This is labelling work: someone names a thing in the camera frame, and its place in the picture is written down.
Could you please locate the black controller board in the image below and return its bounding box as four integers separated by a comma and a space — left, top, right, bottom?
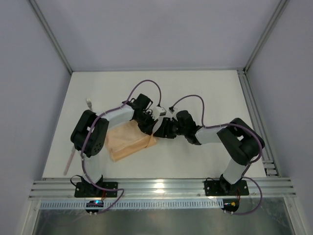
85, 200, 104, 215
222, 198, 240, 215

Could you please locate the right side aluminium rail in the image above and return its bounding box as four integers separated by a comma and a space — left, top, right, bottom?
237, 69, 280, 178

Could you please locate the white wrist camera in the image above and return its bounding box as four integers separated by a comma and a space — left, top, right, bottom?
152, 106, 167, 120
168, 106, 178, 117

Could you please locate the front aluminium rail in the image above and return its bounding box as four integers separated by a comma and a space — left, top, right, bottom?
28, 177, 296, 200

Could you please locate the aluminium rail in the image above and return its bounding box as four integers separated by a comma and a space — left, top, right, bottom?
237, 69, 280, 178
28, 177, 296, 200

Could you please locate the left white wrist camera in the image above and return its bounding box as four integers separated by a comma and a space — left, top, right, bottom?
152, 106, 167, 120

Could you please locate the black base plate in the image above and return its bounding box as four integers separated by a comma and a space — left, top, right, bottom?
74, 182, 118, 198
203, 178, 249, 196

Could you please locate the left frame post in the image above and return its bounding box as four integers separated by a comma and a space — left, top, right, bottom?
27, 0, 73, 75

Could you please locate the right black controller board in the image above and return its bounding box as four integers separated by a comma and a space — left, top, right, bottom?
222, 198, 240, 215

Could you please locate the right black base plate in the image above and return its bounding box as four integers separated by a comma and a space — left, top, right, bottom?
203, 178, 249, 196

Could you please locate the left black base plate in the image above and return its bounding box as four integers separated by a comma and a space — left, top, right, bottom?
74, 182, 118, 198

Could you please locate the orange cloth napkin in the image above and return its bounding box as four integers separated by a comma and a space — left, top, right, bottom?
105, 120, 157, 162

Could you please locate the right frame post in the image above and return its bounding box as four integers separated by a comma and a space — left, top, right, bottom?
243, 0, 291, 73

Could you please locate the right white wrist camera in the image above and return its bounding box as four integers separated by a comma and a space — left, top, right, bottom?
168, 106, 178, 117

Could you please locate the left black controller board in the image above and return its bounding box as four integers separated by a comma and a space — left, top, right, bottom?
85, 200, 104, 215

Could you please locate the silver fork pink handle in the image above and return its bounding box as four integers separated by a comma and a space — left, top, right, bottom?
86, 98, 93, 111

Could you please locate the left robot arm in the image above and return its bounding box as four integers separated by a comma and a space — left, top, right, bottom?
70, 94, 159, 190

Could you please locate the frame post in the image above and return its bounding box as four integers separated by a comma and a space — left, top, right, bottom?
243, 0, 291, 73
27, 0, 73, 75

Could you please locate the white slotted cable duct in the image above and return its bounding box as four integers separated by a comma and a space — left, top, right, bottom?
39, 198, 223, 210

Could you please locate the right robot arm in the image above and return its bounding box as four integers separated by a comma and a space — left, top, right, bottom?
152, 110, 265, 195

